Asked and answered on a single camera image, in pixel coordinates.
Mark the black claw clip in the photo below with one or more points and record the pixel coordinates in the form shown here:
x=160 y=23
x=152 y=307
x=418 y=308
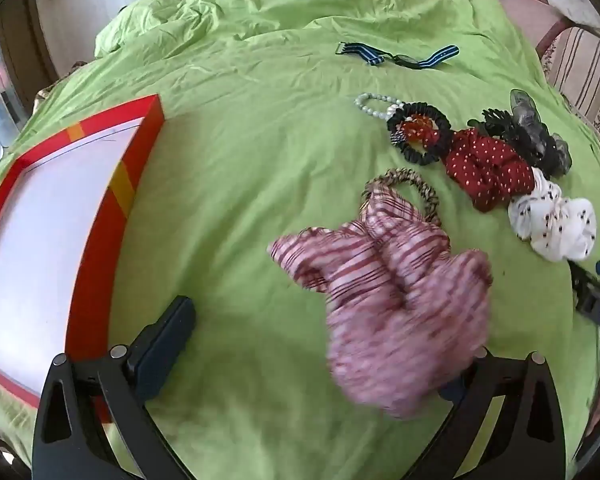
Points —
x=495 y=120

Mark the green bed sheet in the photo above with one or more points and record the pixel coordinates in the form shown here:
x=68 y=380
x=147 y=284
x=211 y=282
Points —
x=255 y=135

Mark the red cardboard box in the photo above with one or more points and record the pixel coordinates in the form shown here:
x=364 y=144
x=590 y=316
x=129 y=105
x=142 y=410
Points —
x=145 y=150

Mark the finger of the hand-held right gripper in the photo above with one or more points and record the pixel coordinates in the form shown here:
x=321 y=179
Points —
x=582 y=282

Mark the white dotted scrunchie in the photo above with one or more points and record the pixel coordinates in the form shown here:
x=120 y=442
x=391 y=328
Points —
x=555 y=220

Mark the pink striped scrunchie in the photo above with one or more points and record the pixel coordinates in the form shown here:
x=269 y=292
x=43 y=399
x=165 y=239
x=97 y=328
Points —
x=395 y=310

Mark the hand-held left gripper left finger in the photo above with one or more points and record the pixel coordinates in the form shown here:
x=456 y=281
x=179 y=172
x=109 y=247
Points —
x=165 y=345

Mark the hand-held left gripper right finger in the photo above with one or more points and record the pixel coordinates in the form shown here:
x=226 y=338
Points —
x=505 y=410

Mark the striped floral mattress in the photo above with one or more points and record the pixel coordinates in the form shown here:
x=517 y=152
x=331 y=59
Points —
x=580 y=70

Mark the grey transparent claw clip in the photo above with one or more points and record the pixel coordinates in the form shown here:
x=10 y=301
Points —
x=527 y=115

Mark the red polka dot scrunchie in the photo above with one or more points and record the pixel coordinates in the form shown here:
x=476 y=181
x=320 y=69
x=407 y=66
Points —
x=480 y=165

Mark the pink pillow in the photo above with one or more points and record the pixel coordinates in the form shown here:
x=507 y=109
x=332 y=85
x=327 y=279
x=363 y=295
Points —
x=525 y=15

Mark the black scrunchie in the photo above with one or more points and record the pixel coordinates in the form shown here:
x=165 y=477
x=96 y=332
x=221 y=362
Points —
x=442 y=125

